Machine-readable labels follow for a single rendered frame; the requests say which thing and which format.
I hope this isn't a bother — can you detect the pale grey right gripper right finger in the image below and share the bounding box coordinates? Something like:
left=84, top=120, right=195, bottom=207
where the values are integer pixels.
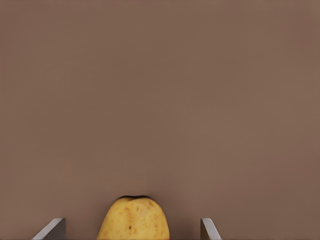
left=200, top=217, right=223, bottom=240

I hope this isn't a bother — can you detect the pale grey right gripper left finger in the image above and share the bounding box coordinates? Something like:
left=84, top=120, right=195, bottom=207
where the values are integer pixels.
left=31, top=217, right=67, bottom=240

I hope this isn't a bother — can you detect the yellow potato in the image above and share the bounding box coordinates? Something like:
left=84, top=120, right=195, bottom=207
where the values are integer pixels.
left=96, top=195, right=171, bottom=240

